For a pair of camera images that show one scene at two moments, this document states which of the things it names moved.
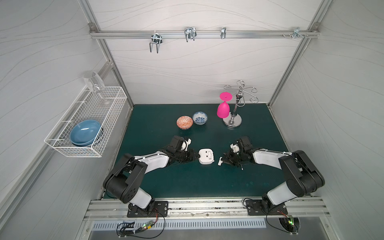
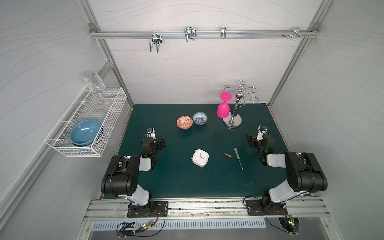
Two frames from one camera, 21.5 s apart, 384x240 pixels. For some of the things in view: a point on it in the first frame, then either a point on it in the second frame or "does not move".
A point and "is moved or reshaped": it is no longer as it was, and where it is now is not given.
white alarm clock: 206,156 is moved or reshaped
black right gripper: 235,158 to 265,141
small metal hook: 223,32 does not move
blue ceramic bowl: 84,132 does not move
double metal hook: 157,39 does not move
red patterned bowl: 184,122 does not move
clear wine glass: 95,84 does not move
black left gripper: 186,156 to 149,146
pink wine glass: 223,108 does not move
